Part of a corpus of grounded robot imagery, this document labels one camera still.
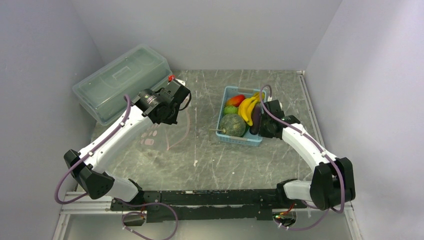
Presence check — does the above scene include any clear zip top bag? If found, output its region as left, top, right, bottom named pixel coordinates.
left=139, top=108, right=191, bottom=152

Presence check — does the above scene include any green netted melon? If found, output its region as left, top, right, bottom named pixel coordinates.
left=209, top=113, right=246, bottom=137

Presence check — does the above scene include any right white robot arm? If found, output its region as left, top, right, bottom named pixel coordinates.
left=259, top=100, right=356, bottom=211

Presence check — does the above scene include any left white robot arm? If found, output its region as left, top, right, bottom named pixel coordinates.
left=62, top=87, right=191, bottom=210

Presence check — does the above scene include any dark purple eggplant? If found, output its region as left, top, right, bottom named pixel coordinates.
left=249, top=103, right=262, bottom=135

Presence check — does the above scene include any yellow banana bunch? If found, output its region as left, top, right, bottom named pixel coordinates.
left=237, top=92, right=265, bottom=127

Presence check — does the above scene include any red orange mango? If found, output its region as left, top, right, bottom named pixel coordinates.
left=225, top=94, right=246, bottom=108

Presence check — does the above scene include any small green lime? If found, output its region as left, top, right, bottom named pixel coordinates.
left=222, top=105, right=238, bottom=116

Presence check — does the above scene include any clear green storage box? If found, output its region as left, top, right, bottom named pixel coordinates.
left=72, top=44, right=172, bottom=126

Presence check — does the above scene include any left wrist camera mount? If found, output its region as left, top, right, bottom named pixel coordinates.
left=158, top=75, right=192, bottom=111

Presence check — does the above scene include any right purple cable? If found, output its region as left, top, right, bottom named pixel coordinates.
left=259, top=84, right=346, bottom=232

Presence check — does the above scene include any purple cable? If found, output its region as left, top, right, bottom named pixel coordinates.
left=259, top=84, right=346, bottom=232
left=54, top=94, right=132, bottom=205

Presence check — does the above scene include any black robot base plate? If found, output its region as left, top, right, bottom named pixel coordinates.
left=110, top=188, right=306, bottom=223

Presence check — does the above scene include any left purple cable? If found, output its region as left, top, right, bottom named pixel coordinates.
left=54, top=94, right=132, bottom=205

